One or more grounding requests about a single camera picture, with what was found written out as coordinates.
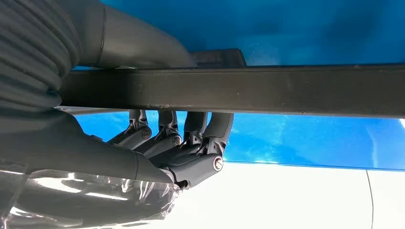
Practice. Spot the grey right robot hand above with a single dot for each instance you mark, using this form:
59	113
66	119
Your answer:
79	158

